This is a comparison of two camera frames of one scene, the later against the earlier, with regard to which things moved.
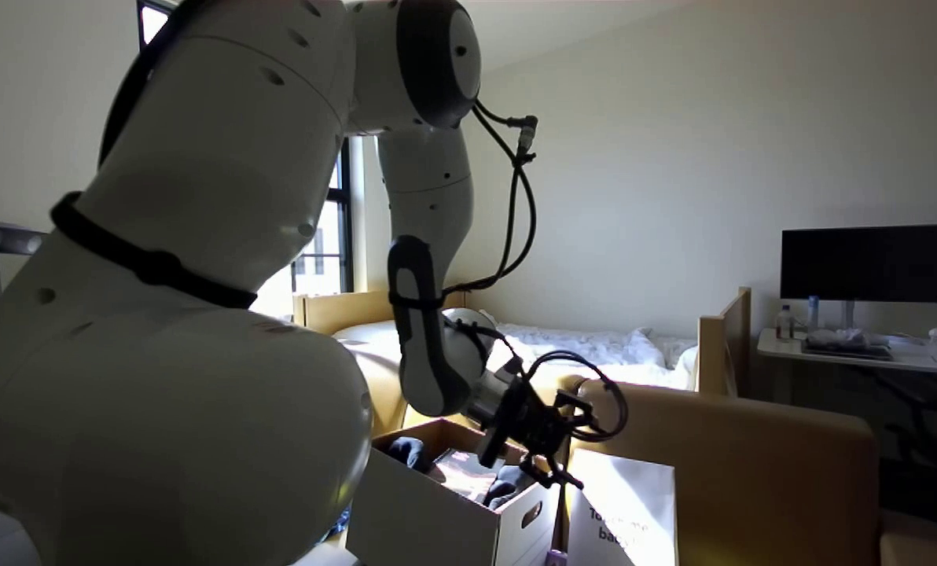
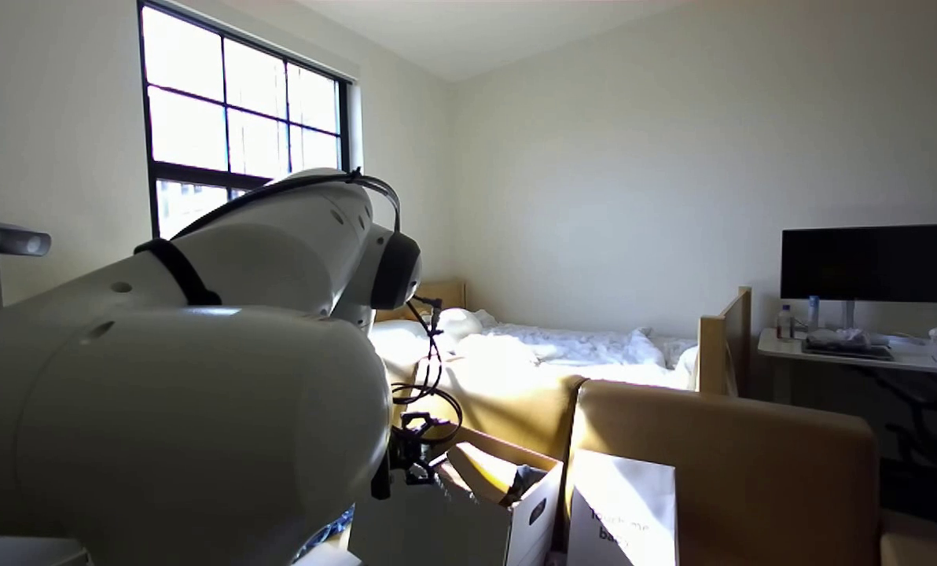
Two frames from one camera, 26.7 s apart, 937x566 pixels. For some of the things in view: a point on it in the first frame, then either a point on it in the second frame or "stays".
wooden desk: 893,377 stays
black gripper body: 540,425 → 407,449
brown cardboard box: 756,483 stays
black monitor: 905,262 stays
